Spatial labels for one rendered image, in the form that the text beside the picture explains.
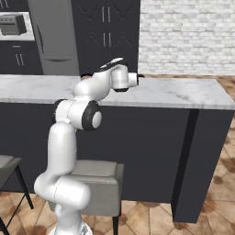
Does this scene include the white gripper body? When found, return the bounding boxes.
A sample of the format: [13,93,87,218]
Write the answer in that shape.
[128,72,140,87]

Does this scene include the tall dark cupboards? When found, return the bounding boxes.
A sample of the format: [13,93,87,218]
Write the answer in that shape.
[71,0,141,76]

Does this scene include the dark kitchen island marble top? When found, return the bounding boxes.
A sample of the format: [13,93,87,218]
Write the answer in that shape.
[0,74,235,224]

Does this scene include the grey fridge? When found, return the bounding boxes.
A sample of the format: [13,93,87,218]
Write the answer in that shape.
[27,0,81,76]

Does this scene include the grey cushioned stool black legs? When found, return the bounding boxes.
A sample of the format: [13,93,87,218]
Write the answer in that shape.
[48,159,125,235]
[0,154,35,235]

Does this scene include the dark base cupboards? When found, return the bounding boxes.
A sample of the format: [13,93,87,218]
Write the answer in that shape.
[0,40,44,76]

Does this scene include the grey toaster oven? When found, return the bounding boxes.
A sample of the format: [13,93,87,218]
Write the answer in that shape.
[0,13,28,37]

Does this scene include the dark wall cupboards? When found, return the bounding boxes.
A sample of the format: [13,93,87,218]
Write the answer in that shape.
[0,0,30,13]

